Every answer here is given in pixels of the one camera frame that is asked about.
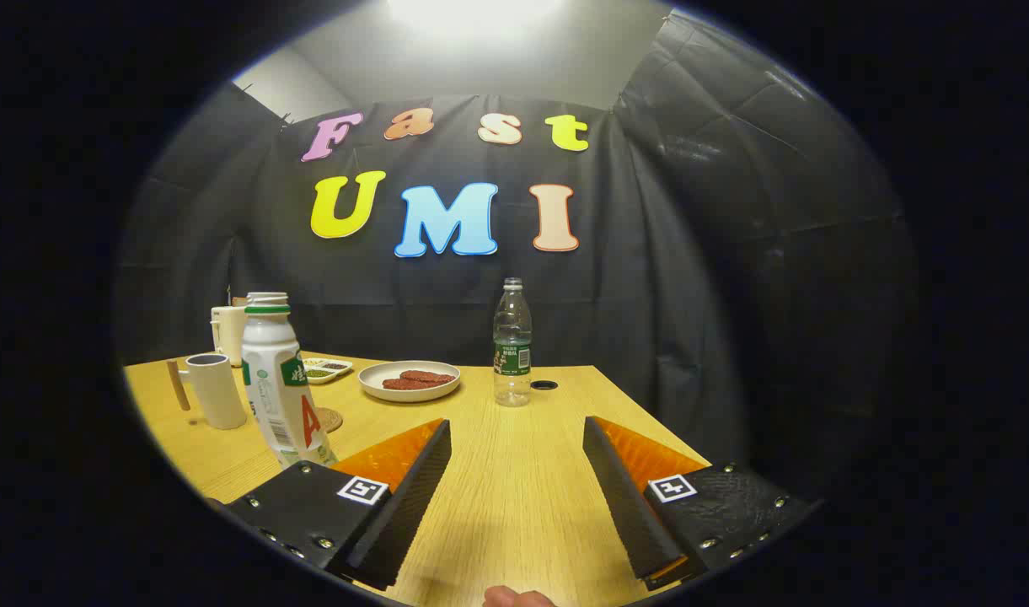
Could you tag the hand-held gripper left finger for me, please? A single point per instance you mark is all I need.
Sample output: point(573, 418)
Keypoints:
point(413, 497)

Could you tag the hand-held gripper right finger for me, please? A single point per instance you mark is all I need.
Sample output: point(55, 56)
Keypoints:
point(624, 506)

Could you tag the round cork coaster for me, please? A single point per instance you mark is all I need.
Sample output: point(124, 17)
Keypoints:
point(332, 419)

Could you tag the white juice bottle green label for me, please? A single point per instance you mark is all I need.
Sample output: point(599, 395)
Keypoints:
point(274, 371)

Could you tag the black bottle cap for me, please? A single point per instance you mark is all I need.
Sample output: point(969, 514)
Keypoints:
point(544, 385)

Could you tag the clear plastic water bottle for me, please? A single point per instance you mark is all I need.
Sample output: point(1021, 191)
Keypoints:
point(512, 354)

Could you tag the wooden table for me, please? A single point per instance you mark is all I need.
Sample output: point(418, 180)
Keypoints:
point(514, 472)

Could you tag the brown meat patty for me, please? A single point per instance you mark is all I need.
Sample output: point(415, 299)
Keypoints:
point(430, 376)
point(400, 384)

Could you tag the white round plate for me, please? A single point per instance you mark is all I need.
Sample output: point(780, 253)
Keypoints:
point(375, 381)

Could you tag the white divided dish with beans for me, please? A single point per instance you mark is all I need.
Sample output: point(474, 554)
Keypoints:
point(329, 369)

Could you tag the cream toaster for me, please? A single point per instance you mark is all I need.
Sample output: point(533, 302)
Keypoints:
point(227, 333)

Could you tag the black backdrop cloth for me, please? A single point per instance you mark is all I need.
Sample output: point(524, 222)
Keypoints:
point(691, 253)

